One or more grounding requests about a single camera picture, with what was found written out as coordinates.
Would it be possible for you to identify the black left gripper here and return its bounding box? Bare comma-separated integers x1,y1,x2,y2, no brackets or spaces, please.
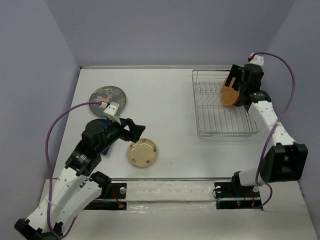
97,115,146,153

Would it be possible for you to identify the cream patterned small plate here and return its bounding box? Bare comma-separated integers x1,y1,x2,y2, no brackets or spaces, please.
126,138,159,168

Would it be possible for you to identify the woven bamboo round plate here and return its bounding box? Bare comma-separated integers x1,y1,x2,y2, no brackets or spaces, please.
220,79,240,107

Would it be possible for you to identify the dark blue patterned plate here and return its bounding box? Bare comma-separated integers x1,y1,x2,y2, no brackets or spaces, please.
101,119,114,156

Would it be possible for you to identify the grey reindeer pattern plate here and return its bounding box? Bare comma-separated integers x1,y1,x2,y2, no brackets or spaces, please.
89,85,127,115

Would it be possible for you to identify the orange plastic plate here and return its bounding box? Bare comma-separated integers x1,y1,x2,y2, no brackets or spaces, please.
233,99,242,107

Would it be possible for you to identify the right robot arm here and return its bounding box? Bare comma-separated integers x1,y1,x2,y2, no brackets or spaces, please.
226,63,308,196

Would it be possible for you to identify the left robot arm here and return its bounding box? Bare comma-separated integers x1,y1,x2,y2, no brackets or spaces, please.
14,118,146,240

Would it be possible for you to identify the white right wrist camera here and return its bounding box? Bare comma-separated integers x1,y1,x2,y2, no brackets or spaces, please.
248,52,264,67

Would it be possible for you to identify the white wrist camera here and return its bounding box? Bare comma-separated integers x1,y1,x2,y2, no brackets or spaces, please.
103,102,121,124
248,52,264,67

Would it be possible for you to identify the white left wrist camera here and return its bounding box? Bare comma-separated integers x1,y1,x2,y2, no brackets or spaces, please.
103,102,121,124

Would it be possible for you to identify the metal wire dish rack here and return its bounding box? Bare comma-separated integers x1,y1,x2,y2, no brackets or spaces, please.
192,69,259,138

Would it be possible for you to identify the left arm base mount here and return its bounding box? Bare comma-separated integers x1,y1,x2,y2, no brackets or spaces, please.
84,182,127,211

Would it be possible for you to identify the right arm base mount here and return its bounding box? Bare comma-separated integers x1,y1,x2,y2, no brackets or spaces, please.
212,181,263,210

